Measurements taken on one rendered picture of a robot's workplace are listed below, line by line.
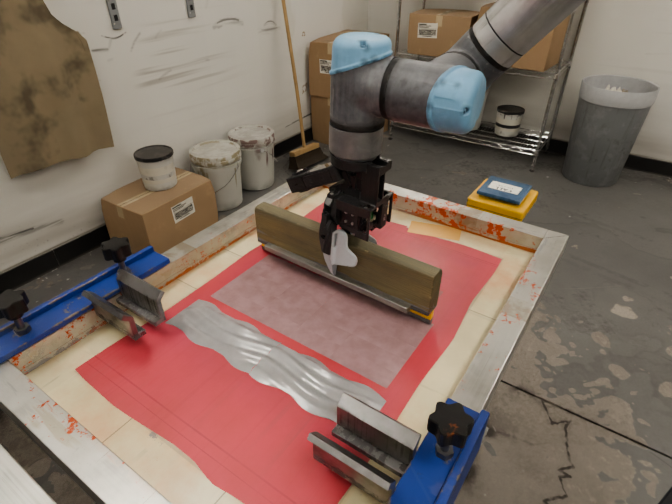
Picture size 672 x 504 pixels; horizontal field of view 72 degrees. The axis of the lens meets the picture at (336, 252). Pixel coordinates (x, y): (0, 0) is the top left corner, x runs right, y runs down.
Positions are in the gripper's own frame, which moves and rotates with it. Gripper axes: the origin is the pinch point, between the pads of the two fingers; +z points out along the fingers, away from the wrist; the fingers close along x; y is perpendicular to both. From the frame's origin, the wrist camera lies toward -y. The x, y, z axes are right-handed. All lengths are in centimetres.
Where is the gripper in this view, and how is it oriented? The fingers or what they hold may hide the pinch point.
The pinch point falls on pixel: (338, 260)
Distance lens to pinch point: 78.2
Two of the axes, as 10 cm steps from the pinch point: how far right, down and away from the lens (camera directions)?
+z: -0.3, 8.1, 5.8
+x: 5.6, -4.7, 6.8
